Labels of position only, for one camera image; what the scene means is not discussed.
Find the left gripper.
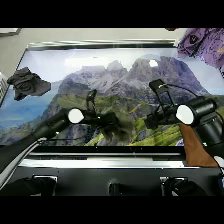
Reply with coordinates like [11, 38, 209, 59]
[94, 111, 118, 128]

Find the dark grey garment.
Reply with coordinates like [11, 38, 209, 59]
[6, 66, 52, 102]

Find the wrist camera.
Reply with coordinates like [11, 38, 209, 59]
[148, 78, 176, 114]
[85, 88, 99, 116]

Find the black cable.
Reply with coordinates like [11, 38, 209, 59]
[163, 83, 201, 100]

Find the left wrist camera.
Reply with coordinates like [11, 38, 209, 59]
[85, 88, 99, 116]

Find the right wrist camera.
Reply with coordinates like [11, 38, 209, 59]
[148, 78, 176, 114]

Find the purple printed garment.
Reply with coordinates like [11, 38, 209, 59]
[176, 28, 224, 77]

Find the silver frame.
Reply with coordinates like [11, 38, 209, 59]
[0, 145, 224, 197]

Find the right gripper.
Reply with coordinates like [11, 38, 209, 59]
[144, 111, 168, 130]

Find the brown garment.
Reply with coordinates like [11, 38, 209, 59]
[179, 123, 220, 168]

